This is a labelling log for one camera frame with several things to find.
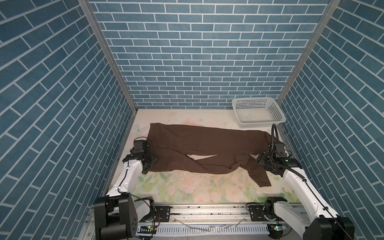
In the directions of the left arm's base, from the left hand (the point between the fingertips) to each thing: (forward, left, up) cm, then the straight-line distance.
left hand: (153, 161), depth 87 cm
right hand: (-3, -62, +5) cm, 62 cm away
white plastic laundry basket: (+43, -75, -4) cm, 87 cm away
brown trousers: (+10, -31, -5) cm, 33 cm away
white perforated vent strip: (-33, -32, -5) cm, 46 cm away
